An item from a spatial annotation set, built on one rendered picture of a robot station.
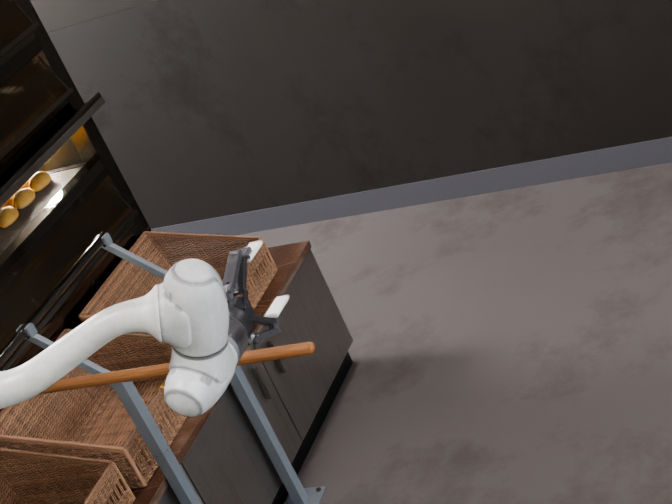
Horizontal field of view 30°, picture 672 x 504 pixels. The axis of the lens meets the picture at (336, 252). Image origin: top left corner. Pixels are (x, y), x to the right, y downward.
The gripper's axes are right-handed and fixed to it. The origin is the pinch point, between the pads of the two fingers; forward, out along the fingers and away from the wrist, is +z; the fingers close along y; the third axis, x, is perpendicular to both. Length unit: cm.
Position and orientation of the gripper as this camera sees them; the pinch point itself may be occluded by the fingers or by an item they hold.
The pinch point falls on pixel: (268, 273)
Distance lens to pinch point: 255.1
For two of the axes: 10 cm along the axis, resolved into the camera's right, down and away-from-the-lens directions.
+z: 3.3, -5.5, 7.6
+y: 3.7, 8.2, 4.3
